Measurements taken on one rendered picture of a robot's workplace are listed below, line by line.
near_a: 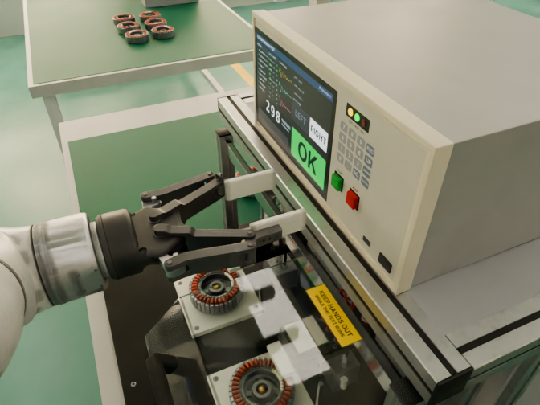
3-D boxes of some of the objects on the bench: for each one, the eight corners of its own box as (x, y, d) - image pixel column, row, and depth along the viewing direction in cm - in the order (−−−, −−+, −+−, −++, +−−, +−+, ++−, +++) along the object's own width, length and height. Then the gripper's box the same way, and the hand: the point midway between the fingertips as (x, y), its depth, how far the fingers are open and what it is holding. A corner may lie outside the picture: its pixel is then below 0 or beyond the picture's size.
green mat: (90, 269, 105) (90, 268, 105) (67, 142, 148) (67, 141, 148) (417, 173, 134) (417, 173, 134) (319, 91, 177) (319, 90, 177)
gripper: (96, 217, 59) (257, 176, 67) (124, 345, 45) (327, 274, 52) (82, 170, 55) (256, 132, 62) (107, 296, 40) (333, 227, 47)
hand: (270, 202), depth 56 cm, fingers open, 8 cm apart
